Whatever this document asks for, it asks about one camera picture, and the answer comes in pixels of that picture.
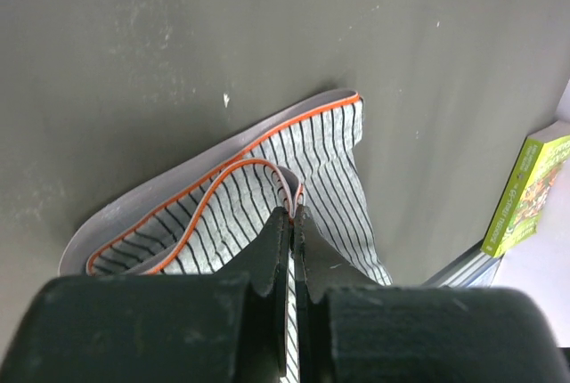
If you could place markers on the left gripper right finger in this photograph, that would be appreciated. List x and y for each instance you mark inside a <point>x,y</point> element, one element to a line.
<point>351,329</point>

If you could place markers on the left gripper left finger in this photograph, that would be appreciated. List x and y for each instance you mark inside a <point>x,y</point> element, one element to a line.
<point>228,326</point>

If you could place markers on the grey striped underwear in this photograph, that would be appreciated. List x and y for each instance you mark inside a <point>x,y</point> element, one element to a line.
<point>197,217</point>

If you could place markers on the green treehouse book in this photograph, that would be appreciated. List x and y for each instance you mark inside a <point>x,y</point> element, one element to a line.
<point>538,164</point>

